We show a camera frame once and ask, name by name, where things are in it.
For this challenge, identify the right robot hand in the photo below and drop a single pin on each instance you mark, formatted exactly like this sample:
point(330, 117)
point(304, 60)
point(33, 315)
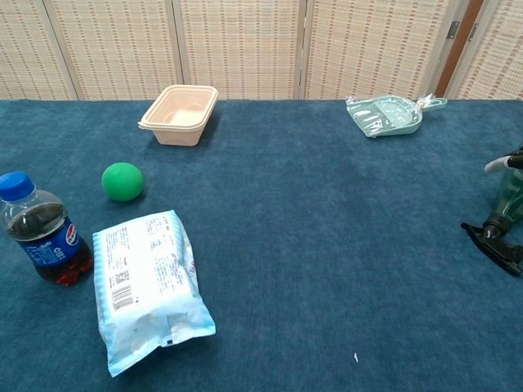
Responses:
point(496, 165)

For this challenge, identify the green spray bottle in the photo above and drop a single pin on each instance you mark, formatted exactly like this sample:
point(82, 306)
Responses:
point(508, 196)

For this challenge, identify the cola bottle blue cap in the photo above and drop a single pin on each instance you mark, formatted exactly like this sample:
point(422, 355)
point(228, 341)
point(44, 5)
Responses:
point(45, 245)

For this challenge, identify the woven screen panel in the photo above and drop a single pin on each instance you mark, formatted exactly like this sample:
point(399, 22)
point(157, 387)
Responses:
point(498, 53)

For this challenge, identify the mint dustpan in plastic wrap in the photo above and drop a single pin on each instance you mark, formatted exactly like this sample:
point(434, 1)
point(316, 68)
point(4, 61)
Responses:
point(384, 118)

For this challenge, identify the metal screen hinge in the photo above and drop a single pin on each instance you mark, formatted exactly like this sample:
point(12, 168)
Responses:
point(472, 32)
point(452, 30)

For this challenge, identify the blue table cloth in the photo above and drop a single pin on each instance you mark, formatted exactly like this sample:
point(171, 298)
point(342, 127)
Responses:
point(306, 245)

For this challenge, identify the woven folding screen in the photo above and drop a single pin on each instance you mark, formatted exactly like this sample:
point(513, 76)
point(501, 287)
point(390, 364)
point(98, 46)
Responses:
point(241, 49)

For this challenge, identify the beige plastic container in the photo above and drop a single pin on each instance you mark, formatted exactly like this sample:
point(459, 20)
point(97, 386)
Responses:
point(180, 130)

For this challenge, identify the white blue snack bag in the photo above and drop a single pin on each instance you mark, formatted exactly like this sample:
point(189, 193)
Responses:
point(143, 277)

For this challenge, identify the green ball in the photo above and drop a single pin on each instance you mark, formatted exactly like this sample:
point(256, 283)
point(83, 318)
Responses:
point(122, 181)

